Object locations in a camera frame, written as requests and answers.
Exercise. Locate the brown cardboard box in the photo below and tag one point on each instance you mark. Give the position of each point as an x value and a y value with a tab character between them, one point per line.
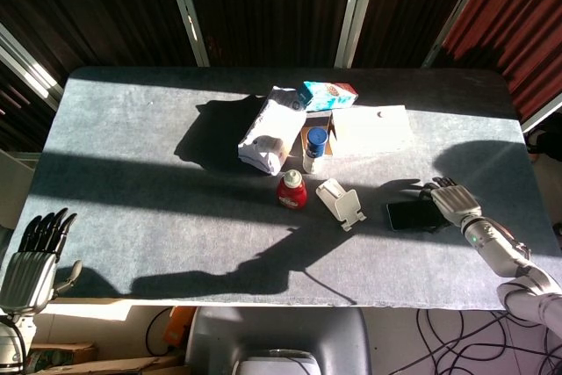
66	352

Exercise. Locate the white bottle blue cap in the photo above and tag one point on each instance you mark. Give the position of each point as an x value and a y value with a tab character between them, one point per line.
315	142

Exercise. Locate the white plastic package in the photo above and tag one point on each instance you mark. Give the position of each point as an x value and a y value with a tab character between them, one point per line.
272	129

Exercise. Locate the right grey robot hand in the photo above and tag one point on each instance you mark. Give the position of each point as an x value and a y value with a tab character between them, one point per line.
456	204

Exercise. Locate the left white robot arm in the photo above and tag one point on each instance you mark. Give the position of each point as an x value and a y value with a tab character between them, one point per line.
11	344

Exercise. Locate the black smartphone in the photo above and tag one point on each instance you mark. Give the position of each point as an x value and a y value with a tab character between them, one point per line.
410	216

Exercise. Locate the blue-grey table cloth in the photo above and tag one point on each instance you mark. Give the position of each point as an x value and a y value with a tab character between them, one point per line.
131	217

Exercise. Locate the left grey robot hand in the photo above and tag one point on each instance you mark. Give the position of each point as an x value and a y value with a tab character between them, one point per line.
30	274

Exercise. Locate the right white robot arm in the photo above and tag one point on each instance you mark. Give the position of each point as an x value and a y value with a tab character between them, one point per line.
500	252

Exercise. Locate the flat brown cardboard sheet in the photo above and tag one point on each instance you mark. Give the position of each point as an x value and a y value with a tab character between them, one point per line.
114	365

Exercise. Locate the red ketchup squeeze bottle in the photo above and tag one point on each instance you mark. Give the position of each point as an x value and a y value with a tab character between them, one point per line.
292	195

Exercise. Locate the white frame post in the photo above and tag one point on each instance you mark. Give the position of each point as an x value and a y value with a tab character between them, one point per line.
186	10
544	113
30	67
355	10
461	6

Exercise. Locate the orange-red curtain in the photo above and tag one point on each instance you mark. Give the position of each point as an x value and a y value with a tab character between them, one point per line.
518	19

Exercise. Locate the white folding phone stand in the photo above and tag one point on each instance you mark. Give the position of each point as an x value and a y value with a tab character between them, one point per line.
344	206

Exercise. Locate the teal carton box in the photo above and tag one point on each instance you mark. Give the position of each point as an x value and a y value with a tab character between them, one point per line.
329	94

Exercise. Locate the grey robot torso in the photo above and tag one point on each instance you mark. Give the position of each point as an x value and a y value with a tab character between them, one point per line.
281	331

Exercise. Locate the white cardboard box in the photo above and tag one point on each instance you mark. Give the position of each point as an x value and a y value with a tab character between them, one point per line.
373	129

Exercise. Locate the orange device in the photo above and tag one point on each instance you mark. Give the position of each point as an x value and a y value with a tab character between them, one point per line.
180	324

